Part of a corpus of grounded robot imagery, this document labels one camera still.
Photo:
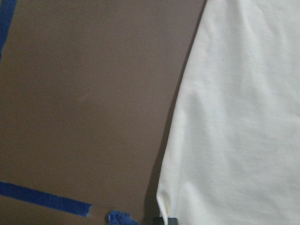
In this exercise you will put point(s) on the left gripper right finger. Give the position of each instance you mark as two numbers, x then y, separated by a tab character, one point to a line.
172	221

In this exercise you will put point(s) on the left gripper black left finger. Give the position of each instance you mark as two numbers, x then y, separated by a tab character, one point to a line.
158	221

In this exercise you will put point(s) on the cream long-sleeve cat shirt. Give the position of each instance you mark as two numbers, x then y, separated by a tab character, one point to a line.
233	151

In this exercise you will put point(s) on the crumpled blue tape piece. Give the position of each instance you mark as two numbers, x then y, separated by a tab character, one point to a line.
120	218

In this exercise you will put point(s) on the short blue tape strip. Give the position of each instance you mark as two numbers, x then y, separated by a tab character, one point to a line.
45	199

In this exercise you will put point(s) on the long blue tape strip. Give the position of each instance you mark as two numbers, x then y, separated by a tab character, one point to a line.
7	9

